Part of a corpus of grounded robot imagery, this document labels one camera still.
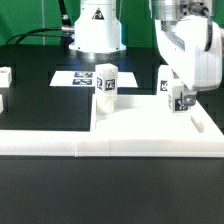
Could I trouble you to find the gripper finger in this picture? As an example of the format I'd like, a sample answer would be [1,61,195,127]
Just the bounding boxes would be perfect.
[181,89,197,107]

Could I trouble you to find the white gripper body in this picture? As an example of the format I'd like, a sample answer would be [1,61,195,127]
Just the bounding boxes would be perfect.
[155,16,222,91]

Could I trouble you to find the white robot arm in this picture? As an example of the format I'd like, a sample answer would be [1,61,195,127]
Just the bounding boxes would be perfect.
[70,0,222,92]

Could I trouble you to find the white sheet with markers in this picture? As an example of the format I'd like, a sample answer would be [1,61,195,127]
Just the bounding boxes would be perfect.
[50,71,138,88]

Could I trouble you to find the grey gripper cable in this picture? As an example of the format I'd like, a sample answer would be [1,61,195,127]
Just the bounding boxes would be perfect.
[189,2,214,53]

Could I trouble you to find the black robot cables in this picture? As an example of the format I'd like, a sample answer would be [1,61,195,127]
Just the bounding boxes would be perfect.
[4,0,76,46]

